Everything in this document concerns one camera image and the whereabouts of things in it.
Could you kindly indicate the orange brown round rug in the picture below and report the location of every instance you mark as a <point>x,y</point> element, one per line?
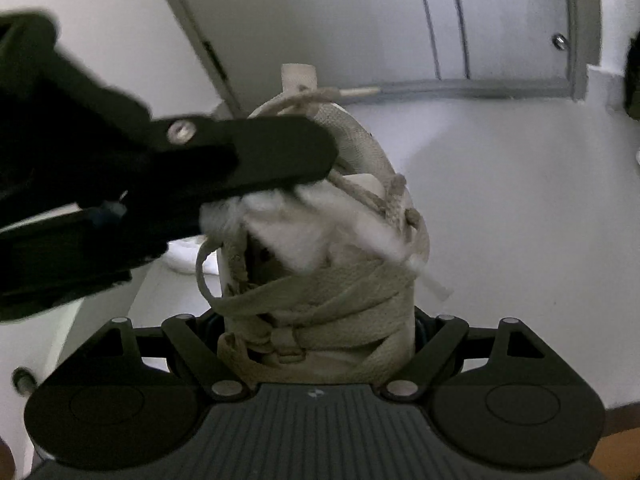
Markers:
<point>620,457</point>

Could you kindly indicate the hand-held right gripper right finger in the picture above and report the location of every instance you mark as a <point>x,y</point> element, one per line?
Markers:
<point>430,355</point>

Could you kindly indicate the white sneaker beige laces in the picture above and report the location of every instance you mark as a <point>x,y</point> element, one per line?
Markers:
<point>325,310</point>

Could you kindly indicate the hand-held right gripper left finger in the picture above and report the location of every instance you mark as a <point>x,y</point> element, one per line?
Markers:
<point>200,350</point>

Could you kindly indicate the black bag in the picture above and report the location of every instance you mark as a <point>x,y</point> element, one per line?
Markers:
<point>634,80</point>

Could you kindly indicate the black metal door stop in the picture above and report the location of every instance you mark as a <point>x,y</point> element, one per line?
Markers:
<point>24,380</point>

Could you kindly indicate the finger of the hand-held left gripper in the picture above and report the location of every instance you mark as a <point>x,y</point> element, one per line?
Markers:
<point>75,260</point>
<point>270,155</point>

